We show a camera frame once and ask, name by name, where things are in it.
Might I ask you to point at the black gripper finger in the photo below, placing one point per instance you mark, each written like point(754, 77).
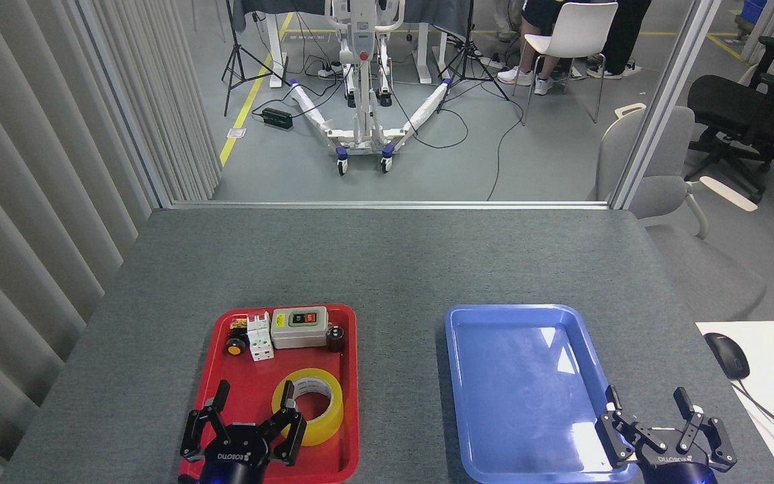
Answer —
point(619, 433)
point(193, 433)
point(291, 433)
point(713, 440)

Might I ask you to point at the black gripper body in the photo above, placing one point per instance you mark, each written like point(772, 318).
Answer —
point(236, 447)
point(676, 470)

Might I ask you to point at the yellow tape roll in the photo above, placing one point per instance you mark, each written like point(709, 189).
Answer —
point(330, 420)

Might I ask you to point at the red plastic tray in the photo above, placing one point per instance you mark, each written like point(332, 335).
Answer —
point(252, 376)

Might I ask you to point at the black computer mouse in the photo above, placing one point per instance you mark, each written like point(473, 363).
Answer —
point(728, 355)

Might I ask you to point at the black button with orange cap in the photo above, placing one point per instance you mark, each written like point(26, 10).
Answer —
point(234, 346)

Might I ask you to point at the white circuit breaker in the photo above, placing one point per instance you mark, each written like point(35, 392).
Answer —
point(261, 339)

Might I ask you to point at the blue plastic tray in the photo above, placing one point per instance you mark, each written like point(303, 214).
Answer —
point(521, 390)

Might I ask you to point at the grey office chair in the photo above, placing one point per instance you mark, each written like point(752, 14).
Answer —
point(662, 195)

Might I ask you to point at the grey slatted partition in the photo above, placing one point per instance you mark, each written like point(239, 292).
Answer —
point(24, 202)

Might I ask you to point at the white wheeled stand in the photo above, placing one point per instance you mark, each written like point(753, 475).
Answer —
point(362, 128)

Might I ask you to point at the black power adapter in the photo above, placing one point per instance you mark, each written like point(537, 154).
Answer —
point(277, 118)

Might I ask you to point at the black office chair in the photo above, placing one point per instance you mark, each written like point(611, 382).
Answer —
point(729, 107)

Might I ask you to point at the seated person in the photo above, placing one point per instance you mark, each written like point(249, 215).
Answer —
point(518, 74)

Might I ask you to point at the black tripod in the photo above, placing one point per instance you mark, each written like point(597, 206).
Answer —
point(469, 54)
point(234, 47)

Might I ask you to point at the standing person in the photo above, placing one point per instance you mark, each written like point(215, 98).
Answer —
point(622, 33)

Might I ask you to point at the white plastic chair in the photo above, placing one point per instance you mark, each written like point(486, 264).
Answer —
point(578, 30)

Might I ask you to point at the blue bin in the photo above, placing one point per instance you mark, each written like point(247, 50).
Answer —
point(754, 12)

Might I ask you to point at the dark topped white desk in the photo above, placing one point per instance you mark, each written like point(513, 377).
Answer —
point(427, 10)

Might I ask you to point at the grey push button switch box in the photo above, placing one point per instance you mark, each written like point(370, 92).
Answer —
point(299, 333)

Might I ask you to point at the black cylindrical knob switch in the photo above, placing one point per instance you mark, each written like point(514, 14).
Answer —
point(336, 338)

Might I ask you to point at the silver frame rail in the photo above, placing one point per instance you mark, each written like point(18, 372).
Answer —
point(387, 204)

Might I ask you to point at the silver frame post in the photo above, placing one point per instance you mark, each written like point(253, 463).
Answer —
point(662, 107)

